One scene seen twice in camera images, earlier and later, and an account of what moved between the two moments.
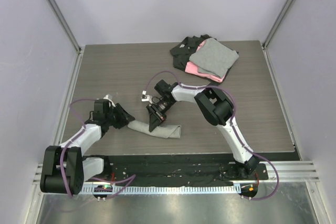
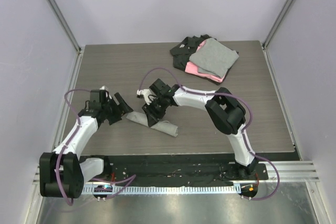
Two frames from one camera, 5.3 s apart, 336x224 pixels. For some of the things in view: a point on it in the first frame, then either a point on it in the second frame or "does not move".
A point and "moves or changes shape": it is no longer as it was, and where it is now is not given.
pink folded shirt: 192,67 does not move
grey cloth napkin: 169,131 moves or changes shape
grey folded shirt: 214,56 does not move
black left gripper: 122,114 to 121,109
